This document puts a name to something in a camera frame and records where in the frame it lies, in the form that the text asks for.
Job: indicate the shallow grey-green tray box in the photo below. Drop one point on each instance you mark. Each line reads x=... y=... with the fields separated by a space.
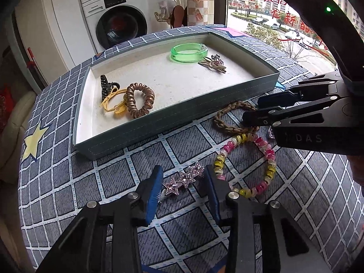
x=170 y=76

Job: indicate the red patterned cushion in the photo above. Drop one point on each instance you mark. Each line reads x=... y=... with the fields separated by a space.
x=5 y=102

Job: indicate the brown round stool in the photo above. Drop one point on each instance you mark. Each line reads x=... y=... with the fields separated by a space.
x=179 y=17

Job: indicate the pink rhinestone hair clip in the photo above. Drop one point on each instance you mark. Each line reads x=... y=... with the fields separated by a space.
x=217 y=61

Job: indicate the white laundry cabinet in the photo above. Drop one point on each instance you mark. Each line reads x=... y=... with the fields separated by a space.
x=57 y=20

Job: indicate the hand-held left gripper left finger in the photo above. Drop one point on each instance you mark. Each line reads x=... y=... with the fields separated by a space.
x=155 y=196

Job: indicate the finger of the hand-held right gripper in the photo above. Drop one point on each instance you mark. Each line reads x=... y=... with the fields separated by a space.
x=270 y=116
x=284 y=98

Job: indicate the pink star hair clip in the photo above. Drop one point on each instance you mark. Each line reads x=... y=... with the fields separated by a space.
x=182 y=179

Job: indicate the red hanging ornament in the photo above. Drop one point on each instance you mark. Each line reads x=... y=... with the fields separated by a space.
x=31 y=59

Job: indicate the pink checkered panel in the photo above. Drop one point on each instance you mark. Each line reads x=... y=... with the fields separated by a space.
x=199 y=5

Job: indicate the white washing machine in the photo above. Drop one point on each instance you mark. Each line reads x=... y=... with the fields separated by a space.
x=119 y=28

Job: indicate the grey checked tablecloth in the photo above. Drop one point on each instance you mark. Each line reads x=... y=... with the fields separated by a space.
x=85 y=182

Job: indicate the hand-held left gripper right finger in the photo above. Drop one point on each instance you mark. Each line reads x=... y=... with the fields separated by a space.
x=213 y=199

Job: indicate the cream sofa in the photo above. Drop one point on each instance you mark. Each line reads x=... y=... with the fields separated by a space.
x=14 y=136

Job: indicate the black claw hair clip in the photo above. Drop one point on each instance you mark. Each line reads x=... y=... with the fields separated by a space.
x=103 y=86

